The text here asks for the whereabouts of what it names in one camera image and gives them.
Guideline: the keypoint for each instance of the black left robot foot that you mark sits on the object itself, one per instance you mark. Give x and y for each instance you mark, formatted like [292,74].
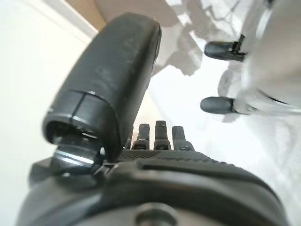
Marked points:
[215,105]

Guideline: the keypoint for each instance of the black right robot foot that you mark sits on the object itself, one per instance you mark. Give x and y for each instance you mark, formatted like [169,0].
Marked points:
[217,50]

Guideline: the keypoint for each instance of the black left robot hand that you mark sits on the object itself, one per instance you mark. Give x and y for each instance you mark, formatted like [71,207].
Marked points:
[113,70]

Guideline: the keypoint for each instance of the white counter cabinet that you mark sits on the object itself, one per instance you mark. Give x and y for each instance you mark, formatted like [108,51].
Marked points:
[23,70]

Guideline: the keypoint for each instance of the grey robot body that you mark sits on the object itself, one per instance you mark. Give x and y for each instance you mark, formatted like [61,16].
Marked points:
[275,58]

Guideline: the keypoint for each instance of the black robot foot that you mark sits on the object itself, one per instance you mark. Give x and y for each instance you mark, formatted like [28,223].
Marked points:
[217,50]
[215,105]

